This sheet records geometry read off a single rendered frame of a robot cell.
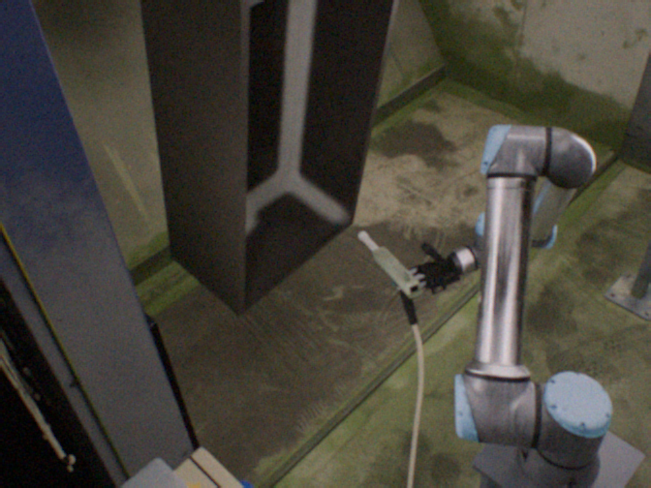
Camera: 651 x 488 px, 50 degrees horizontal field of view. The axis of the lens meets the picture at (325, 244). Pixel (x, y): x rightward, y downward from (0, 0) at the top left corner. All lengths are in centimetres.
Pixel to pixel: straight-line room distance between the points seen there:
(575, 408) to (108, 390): 98
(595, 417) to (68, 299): 111
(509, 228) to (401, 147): 216
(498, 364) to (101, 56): 215
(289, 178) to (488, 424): 147
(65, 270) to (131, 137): 202
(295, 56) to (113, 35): 103
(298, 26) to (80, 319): 142
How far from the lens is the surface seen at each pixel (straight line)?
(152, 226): 311
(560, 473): 180
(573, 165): 169
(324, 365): 273
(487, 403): 164
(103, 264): 116
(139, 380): 137
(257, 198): 270
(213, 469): 81
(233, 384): 273
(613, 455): 193
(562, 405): 164
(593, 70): 373
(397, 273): 218
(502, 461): 186
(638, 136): 377
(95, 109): 309
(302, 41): 237
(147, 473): 72
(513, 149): 165
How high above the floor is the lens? 225
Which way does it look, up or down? 44 degrees down
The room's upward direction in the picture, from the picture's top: 4 degrees counter-clockwise
